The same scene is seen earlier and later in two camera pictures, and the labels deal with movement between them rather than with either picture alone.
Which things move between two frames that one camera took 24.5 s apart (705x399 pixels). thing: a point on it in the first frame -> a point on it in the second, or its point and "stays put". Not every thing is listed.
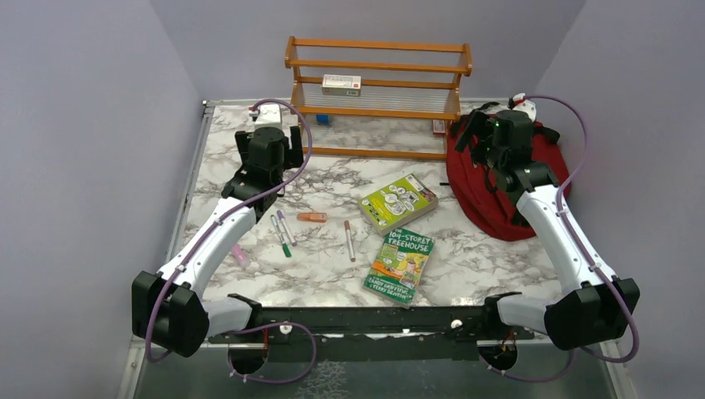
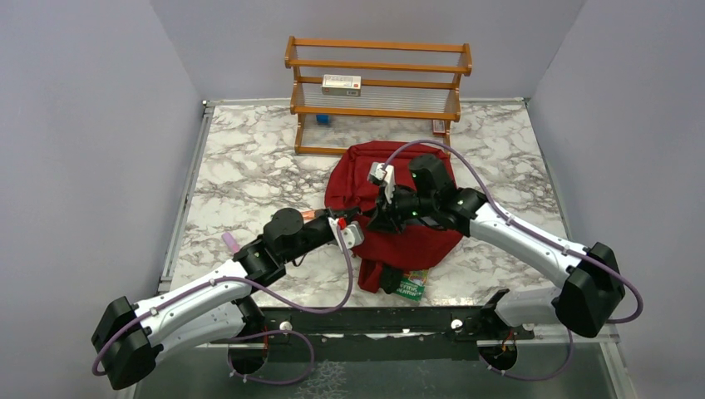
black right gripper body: x=482 y=125 -> x=405 y=206
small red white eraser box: x=438 y=127 stays put
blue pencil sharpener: x=322 y=120 stays put
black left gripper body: x=293 y=156 -> x=316 y=233
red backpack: x=473 y=191 -> x=414 y=248
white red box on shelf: x=342 y=85 stays put
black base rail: x=382 y=333 stays put
